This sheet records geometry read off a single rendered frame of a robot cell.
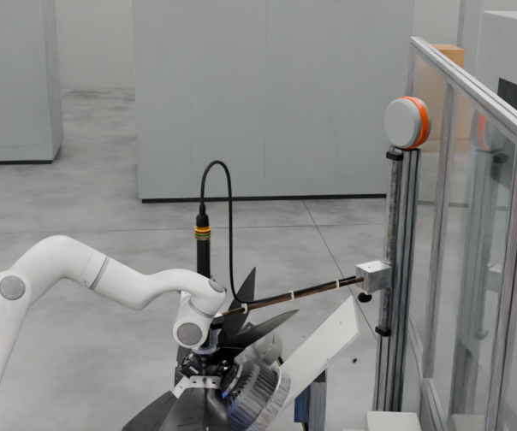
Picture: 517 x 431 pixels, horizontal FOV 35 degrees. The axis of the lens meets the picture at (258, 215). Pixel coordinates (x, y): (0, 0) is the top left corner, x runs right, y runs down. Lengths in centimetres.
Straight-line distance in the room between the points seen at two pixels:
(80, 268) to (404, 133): 110
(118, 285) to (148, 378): 290
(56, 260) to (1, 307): 19
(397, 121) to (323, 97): 529
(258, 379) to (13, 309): 87
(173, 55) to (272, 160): 137
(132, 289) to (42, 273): 21
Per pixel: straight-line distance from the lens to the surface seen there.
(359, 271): 263
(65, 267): 197
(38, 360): 516
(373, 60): 788
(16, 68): 936
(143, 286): 199
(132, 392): 473
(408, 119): 252
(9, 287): 187
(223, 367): 249
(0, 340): 190
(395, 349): 279
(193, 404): 234
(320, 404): 255
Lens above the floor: 240
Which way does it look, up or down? 18 degrees down
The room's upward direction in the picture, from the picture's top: 1 degrees clockwise
